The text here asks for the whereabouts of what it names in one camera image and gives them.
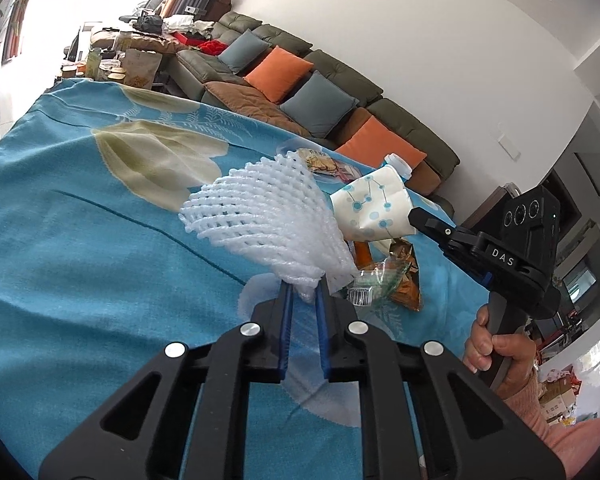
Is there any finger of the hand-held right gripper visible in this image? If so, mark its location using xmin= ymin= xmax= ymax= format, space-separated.
xmin=408 ymin=207 xmax=481 ymax=261
xmin=442 ymin=252 xmax=493 ymax=291

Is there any orange pillow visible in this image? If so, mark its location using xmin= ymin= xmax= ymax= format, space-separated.
xmin=335 ymin=116 xmax=427 ymax=171
xmin=244 ymin=45 xmax=315 ymax=104

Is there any pile of clothes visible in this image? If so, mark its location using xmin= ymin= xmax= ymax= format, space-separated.
xmin=162 ymin=12 xmax=231 ymax=58

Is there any white wall switch plate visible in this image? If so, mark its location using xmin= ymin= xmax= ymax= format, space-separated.
xmin=497 ymin=132 xmax=523 ymax=161

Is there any green sofa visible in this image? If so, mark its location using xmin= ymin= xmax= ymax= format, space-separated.
xmin=172 ymin=10 xmax=461 ymax=211

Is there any person's right hand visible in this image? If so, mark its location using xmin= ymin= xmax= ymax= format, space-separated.
xmin=462 ymin=305 xmax=538 ymax=401

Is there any clear plastic snack wrapper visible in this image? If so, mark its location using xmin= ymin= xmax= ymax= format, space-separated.
xmin=345 ymin=260 xmax=406 ymax=306

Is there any orange snack wrapper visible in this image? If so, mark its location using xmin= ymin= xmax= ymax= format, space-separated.
xmin=352 ymin=240 xmax=423 ymax=311

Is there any black bag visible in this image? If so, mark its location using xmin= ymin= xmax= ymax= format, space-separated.
xmin=130 ymin=12 xmax=165 ymax=32

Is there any white blue-dotted pouch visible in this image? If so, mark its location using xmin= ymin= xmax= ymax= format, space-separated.
xmin=330 ymin=166 xmax=418 ymax=243

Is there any black office chair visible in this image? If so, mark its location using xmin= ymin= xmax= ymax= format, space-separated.
xmin=120 ymin=0 xmax=168 ymax=23

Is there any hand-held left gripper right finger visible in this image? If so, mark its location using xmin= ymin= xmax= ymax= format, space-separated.
xmin=316 ymin=277 xmax=566 ymax=480

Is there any white foam fruit net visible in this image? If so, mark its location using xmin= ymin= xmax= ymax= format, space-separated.
xmin=180 ymin=152 xmax=361 ymax=303

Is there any pink snack packet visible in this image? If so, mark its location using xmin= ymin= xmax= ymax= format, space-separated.
xmin=330 ymin=159 xmax=368 ymax=182

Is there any brown paper bag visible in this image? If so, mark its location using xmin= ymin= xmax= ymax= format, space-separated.
xmin=122 ymin=47 xmax=163 ymax=91

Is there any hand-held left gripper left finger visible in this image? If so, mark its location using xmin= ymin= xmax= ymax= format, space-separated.
xmin=39 ymin=280 xmax=296 ymax=480

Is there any blue pillow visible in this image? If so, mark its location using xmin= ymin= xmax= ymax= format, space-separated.
xmin=217 ymin=29 xmax=272 ymax=75
xmin=279 ymin=71 xmax=360 ymax=138

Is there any blue floral tablecloth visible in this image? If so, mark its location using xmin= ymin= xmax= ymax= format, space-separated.
xmin=0 ymin=77 xmax=491 ymax=480

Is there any small cardboard box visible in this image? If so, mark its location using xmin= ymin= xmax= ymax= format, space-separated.
xmin=537 ymin=375 xmax=578 ymax=423

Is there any person's right forearm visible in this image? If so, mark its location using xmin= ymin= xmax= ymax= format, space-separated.
xmin=500 ymin=370 xmax=600 ymax=480

